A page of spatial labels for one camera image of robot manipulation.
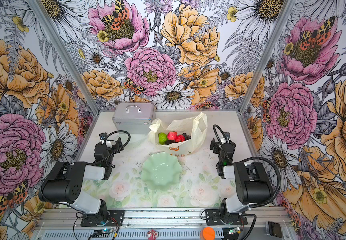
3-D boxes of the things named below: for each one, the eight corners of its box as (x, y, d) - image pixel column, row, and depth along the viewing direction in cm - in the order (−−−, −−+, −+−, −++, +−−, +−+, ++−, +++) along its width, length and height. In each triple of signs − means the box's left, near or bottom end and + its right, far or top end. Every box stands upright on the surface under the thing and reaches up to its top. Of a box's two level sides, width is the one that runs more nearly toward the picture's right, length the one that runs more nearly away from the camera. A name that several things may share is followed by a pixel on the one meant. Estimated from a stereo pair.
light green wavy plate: (140, 190, 85) (138, 187, 80) (145, 157, 98) (144, 152, 93) (181, 190, 85) (182, 187, 80) (181, 157, 98) (181, 152, 93)
